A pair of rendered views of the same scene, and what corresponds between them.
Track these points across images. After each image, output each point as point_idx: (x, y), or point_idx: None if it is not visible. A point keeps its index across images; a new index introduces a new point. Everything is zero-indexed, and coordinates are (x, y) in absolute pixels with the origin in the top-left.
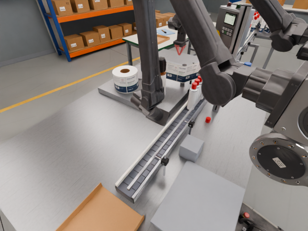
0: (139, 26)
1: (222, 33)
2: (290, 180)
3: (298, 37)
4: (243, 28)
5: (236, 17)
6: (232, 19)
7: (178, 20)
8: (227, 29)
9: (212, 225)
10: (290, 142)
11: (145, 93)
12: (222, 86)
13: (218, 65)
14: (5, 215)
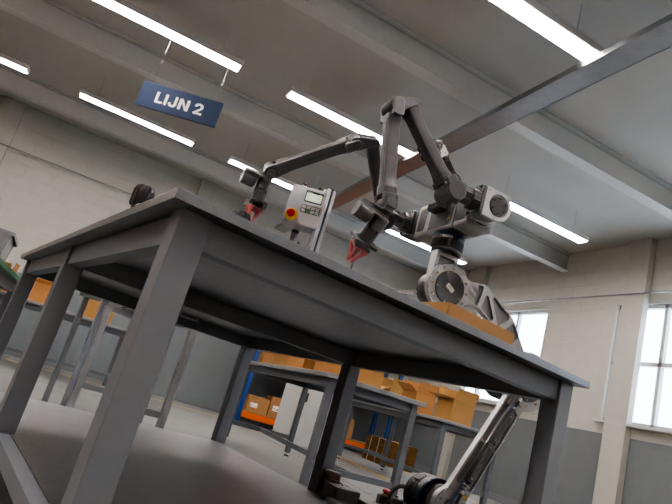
0: (393, 140)
1: (302, 211)
2: (458, 304)
3: (396, 217)
4: (330, 210)
5: (324, 197)
6: (318, 198)
7: (277, 172)
8: (311, 207)
9: None
10: (452, 264)
11: (390, 195)
12: (461, 187)
13: (439, 184)
14: (375, 280)
